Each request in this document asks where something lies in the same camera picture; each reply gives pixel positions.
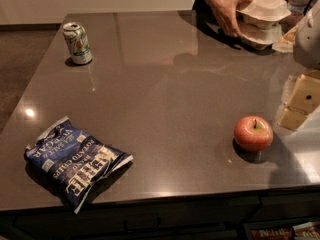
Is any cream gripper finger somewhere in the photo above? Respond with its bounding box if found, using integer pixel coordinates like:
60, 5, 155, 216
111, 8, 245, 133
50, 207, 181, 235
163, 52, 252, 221
276, 104, 307, 131
288, 71, 320, 115

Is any white takeout container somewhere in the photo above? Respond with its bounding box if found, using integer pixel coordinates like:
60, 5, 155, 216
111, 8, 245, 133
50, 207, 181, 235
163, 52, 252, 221
237, 0, 291, 29
238, 21, 282, 50

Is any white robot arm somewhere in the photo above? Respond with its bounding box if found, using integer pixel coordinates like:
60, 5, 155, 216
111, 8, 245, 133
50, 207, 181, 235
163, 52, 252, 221
276, 1, 320, 131

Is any red apple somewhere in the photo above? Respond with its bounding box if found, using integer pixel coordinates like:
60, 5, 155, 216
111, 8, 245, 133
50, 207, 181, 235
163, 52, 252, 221
234, 116, 274, 152

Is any brown snack bag in drawer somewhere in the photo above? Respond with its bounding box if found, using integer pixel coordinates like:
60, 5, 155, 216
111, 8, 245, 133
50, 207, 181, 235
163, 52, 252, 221
251, 228, 293, 240

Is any blue potato chip bag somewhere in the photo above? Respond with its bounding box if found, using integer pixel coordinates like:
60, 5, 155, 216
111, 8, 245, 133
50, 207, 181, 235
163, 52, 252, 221
24, 117, 133, 214

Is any person's bare hand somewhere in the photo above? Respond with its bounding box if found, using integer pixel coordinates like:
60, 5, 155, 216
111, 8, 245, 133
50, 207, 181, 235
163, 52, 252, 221
208, 0, 252, 38

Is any crumpled paper wrapper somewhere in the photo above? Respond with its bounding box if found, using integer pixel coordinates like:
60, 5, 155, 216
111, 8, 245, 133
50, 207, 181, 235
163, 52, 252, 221
272, 26, 298, 53

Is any green white soda can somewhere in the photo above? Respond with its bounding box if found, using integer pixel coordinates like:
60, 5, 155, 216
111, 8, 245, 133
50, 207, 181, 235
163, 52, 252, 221
63, 22, 92, 65

